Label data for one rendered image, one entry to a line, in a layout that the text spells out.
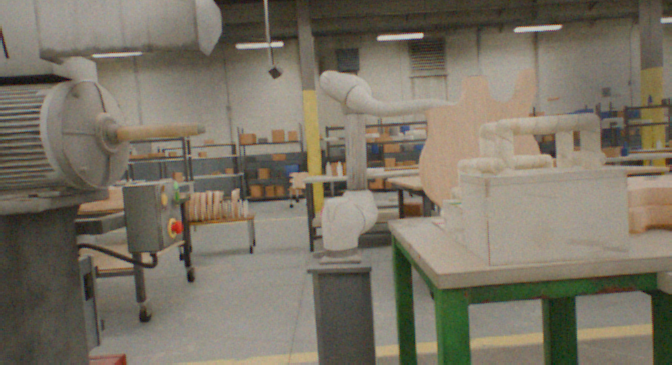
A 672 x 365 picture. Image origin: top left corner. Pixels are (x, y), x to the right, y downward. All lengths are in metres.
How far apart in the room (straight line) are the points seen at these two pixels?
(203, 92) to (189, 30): 11.90
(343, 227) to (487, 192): 0.93
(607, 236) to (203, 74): 12.39
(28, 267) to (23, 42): 0.48
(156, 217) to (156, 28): 0.57
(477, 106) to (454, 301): 0.59
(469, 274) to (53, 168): 0.86
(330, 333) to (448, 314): 0.97
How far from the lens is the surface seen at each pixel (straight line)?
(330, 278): 1.59
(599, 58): 15.19
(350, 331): 1.67
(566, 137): 0.92
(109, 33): 0.86
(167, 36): 0.82
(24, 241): 1.06
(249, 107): 12.25
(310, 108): 7.80
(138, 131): 0.97
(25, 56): 1.04
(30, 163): 0.98
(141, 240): 1.22
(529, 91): 1.20
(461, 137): 1.12
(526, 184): 0.78
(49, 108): 0.95
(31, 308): 1.09
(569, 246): 0.84
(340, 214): 1.57
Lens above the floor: 1.16
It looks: 3 degrees down
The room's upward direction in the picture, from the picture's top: 4 degrees counter-clockwise
